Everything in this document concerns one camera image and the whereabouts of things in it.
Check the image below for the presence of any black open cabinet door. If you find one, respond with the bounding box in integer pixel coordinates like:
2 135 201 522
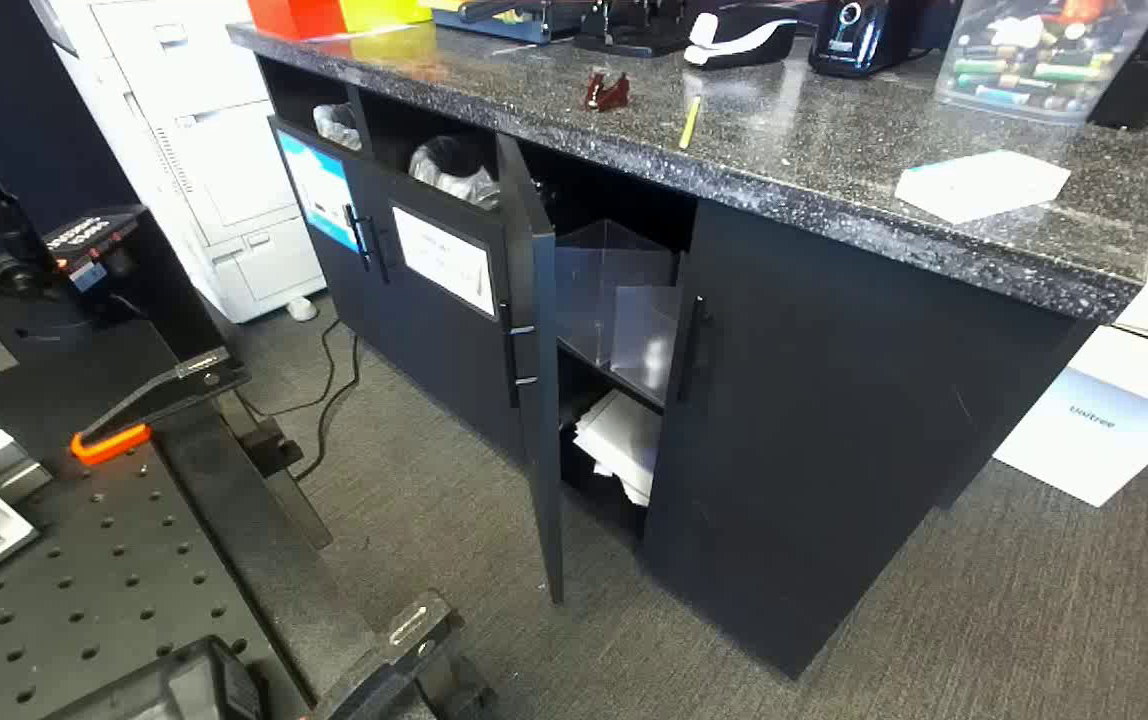
490 127 571 607

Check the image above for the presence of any black door with white sheet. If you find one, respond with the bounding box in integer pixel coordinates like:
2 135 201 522
361 155 532 469

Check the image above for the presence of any white paper sheet on door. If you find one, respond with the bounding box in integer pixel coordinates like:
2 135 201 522
386 203 503 319

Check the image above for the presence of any black door with blue sheet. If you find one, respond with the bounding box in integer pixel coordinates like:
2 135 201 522
269 115 385 340

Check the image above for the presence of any large black closed cabinet door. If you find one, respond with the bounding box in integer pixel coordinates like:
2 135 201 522
639 197 1085 685

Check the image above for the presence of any black wooden cabinet body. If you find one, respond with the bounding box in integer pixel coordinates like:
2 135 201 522
252 53 1111 685

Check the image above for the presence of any white filing cabinet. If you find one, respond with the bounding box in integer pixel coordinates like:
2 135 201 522
26 0 330 329

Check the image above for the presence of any clear plastic box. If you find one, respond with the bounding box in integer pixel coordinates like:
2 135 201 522
551 216 682 407

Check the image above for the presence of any white crumpled paper stack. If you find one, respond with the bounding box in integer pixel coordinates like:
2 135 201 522
566 384 667 510

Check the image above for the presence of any grey plastic bag in shelf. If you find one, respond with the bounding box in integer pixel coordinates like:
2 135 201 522
403 127 509 211

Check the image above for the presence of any yellow pencil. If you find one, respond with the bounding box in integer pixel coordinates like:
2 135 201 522
676 87 709 155

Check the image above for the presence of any small red binder clip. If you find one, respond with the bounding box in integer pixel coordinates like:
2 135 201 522
581 68 637 115

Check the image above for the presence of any blue and white paper sheet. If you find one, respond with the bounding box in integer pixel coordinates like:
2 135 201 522
276 127 368 261

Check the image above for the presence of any speckled granite countertop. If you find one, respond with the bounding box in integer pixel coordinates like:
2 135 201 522
222 16 1148 329

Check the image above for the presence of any white item in shelf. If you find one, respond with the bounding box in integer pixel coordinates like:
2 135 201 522
307 98 370 155

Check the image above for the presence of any black desk item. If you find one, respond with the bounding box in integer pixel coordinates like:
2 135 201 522
576 0 696 58

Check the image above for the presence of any blue flat item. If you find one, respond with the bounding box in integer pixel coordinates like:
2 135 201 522
430 4 583 49

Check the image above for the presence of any white and black stapler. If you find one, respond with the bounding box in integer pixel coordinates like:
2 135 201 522
676 4 802 70

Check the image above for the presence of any yellow box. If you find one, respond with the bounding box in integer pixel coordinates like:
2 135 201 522
335 0 436 38

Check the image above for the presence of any white paper sheet on counter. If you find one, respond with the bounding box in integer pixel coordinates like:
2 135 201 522
893 142 1074 229

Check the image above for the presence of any orange box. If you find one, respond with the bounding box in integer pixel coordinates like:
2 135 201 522
244 0 346 44

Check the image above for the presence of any white paper with blue print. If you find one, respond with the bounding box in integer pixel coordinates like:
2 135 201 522
991 322 1148 510

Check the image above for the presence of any clear plastic container with items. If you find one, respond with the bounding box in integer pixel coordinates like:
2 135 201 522
936 0 1148 122

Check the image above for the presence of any black handle of open door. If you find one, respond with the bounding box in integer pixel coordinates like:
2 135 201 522
503 316 545 398

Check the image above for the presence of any black handle of large door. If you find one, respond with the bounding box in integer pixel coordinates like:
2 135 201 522
672 289 714 407

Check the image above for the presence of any black floor cable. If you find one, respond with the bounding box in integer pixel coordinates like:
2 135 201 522
238 307 368 482

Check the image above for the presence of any black handle of blue-sheet door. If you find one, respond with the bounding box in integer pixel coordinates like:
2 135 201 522
343 201 375 267

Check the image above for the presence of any black metal base plate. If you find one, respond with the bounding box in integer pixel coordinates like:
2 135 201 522
312 587 499 720

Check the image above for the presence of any black mount block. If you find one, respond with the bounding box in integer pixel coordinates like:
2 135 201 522
40 203 233 393

